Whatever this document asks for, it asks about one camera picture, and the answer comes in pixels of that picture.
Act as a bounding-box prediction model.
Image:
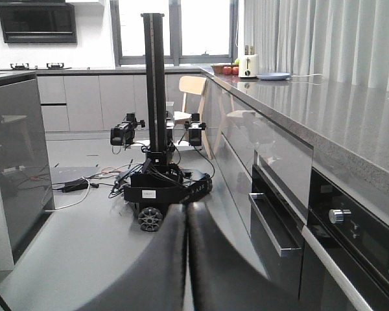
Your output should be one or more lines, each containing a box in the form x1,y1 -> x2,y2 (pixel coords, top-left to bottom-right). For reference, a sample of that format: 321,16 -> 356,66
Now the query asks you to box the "grey kitchen island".
0,72 -> 54,273

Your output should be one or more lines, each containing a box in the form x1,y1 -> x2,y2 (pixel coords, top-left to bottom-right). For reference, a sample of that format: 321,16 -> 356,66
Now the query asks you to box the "black range hood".
0,3 -> 77,43

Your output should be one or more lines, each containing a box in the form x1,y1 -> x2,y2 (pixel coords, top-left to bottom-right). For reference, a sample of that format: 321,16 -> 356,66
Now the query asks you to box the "red apple in basket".
231,66 -> 239,76
222,66 -> 232,75

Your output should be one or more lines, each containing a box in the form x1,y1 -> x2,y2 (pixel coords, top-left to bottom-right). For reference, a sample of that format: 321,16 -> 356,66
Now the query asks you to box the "silver oven knob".
329,209 -> 351,224

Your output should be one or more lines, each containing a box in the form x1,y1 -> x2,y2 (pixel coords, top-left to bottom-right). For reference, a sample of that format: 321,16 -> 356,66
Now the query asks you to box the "black power adapter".
62,178 -> 89,193

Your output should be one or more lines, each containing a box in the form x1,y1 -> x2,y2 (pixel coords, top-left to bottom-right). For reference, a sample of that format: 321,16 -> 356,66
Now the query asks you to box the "wooden fruit basket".
211,64 -> 238,75

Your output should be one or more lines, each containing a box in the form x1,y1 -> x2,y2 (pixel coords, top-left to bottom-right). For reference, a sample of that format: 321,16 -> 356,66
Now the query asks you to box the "gas stove burner left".
10,63 -> 30,71

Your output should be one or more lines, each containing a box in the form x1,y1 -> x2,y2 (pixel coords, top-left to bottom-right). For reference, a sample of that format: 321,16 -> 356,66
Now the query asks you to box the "black mobile robot with mast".
110,13 -> 213,232

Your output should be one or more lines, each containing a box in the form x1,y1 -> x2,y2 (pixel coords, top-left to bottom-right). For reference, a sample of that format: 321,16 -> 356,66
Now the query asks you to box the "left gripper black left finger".
79,204 -> 187,310

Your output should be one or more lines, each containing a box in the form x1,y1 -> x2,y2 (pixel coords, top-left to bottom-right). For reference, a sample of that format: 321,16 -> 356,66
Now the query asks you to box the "blue plate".
257,72 -> 291,81

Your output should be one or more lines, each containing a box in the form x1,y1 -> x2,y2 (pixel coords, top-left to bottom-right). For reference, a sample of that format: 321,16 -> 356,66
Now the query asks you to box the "white curtain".
244,1 -> 389,91

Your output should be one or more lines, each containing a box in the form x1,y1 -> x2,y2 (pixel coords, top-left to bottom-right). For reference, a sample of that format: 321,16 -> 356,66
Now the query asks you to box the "wooden chair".
172,75 -> 215,159

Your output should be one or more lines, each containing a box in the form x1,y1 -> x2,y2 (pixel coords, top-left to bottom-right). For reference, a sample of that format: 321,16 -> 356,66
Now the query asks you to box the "white floor cable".
44,176 -> 91,212

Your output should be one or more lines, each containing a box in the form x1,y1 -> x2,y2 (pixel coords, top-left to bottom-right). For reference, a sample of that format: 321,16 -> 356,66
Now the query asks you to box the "dark window frame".
110,1 -> 239,66

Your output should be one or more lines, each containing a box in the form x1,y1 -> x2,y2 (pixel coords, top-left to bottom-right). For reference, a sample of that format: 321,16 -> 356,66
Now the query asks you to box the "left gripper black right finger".
187,202 -> 307,310

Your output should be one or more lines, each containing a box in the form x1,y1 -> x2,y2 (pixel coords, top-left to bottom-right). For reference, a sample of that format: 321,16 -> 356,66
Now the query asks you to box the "cream toaster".
238,54 -> 259,78

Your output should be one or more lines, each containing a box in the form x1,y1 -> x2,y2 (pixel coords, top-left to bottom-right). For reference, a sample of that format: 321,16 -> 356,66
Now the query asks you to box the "white toaster cable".
285,73 -> 325,86

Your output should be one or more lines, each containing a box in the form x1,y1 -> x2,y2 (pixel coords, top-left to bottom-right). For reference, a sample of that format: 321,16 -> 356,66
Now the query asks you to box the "built-in black oven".
300,169 -> 389,310

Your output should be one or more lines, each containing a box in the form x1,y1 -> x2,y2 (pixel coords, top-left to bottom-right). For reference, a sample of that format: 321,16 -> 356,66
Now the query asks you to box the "black drawer with steel handle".
248,164 -> 309,301

